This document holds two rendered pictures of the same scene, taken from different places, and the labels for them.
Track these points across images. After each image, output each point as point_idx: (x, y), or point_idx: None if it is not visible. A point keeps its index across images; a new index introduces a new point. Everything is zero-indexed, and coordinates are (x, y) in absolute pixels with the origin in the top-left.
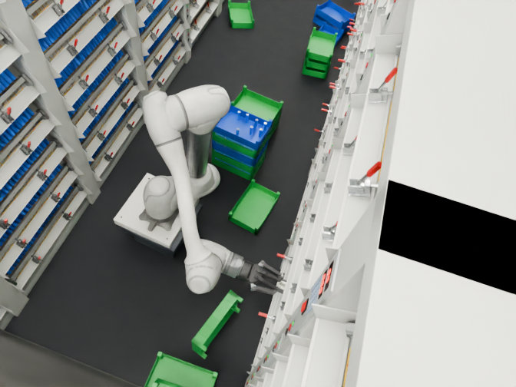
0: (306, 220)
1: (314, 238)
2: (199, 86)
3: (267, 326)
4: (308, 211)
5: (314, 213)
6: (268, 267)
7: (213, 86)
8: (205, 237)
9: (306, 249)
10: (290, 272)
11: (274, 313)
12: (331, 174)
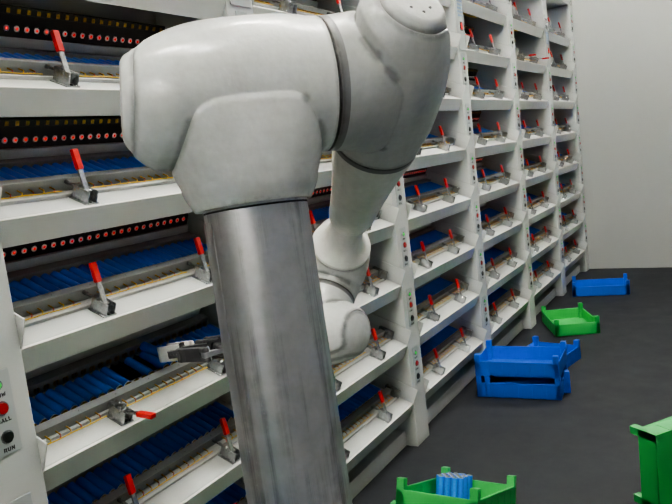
0: (57, 332)
1: None
2: (222, 24)
3: (231, 467)
4: (34, 341)
5: (83, 189)
6: (197, 347)
7: (164, 30)
8: None
9: (139, 194)
10: (165, 299)
11: (217, 379)
12: (37, 85)
